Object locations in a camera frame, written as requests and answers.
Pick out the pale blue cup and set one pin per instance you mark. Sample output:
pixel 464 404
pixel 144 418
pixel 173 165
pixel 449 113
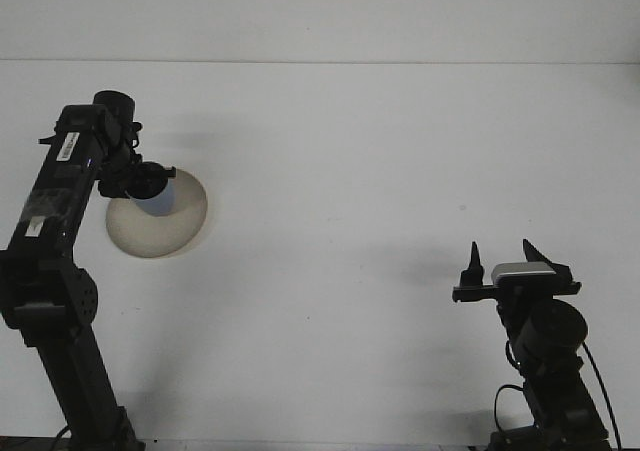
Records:
pixel 159 205

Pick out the pale cream round plate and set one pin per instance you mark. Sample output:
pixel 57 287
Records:
pixel 160 236

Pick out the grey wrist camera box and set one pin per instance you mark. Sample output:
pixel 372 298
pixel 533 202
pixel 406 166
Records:
pixel 524 273

